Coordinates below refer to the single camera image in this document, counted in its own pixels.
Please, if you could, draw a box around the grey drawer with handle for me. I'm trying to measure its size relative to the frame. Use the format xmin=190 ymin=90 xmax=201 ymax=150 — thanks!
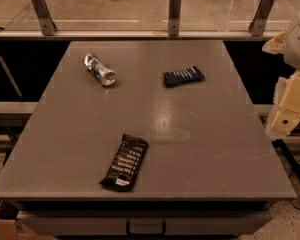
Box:
xmin=17 ymin=210 xmax=272 ymax=237

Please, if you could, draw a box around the middle metal bracket post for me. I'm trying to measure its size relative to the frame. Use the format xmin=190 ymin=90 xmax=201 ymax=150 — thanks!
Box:
xmin=168 ymin=0 xmax=181 ymax=36

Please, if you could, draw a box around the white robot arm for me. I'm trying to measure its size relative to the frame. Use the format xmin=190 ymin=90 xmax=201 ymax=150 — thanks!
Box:
xmin=262 ymin=13 xmax=300 ymax=139

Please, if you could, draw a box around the left metal bracket post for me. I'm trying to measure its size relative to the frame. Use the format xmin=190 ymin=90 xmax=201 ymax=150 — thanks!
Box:
xmin=31 ymin=0 xmax=57 ymax=36

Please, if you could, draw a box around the metal bracket post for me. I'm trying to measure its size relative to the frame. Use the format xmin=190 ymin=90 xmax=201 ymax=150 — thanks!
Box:
xmin=168 ymin=0 xmax=181 ymax=36
xmin=248 ymin=0 xmax=275 ymax=37
xmin=31 ymin=0 xmax=57 ymax=36

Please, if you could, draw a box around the dark blue snack bar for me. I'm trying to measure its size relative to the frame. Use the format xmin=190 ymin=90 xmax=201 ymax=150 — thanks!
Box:
xmin=163 ymin=66 xmax=205 ymax=88

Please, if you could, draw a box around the metal rail beam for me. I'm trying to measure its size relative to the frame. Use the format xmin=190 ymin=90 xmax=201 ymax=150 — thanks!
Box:
xmin=0 ymin=30 xmax=279 ymax=40

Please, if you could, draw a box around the cardboard box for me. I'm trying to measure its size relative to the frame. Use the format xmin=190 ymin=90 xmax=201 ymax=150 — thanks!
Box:
xmin=0 ymin=201 xmax=54 ymax=240

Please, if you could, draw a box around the right metal bracket post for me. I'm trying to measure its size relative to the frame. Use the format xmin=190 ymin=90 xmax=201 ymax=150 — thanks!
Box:
xmin=248 ymin=0 xmax=275 ymax=37

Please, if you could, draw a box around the black snack bar wrapper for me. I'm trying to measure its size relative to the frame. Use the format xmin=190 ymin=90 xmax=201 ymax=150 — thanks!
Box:
xmin=100 ymin=134 xmax=149 ymax=192

